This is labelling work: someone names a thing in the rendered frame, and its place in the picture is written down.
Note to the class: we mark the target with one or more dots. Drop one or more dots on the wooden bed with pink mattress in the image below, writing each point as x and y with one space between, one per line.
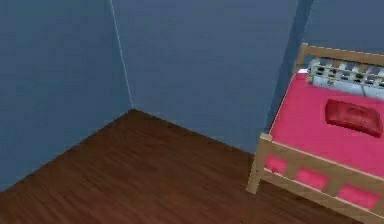
306 133

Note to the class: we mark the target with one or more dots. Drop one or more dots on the red pillow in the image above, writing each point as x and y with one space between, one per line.
354 117

